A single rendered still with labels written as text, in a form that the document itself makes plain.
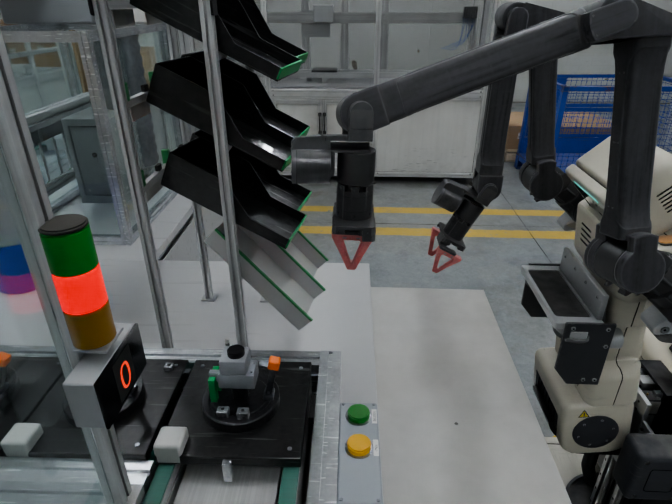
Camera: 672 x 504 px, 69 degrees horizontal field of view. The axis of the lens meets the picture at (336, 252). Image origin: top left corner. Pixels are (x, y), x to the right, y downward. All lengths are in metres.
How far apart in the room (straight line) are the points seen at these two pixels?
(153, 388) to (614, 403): 1.00
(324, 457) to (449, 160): 4.28
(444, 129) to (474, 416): 3.97
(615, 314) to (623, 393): 0.20
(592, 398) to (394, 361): 0.45
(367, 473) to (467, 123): 4.28
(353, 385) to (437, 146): 3.95
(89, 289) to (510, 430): 0.83
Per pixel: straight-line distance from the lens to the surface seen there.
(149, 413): 0.99
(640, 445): 1.35
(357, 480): 0.85
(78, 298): 0.62
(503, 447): 1.07
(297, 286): 1.17
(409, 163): 4.92
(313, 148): 0.73
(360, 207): 0.75
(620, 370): 1.29
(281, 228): 1.04
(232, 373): 0.88
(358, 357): 1.22
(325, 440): 0.91
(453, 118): 4.87
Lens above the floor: 1.63
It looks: 27 degrees down
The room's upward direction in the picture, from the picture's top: straight up
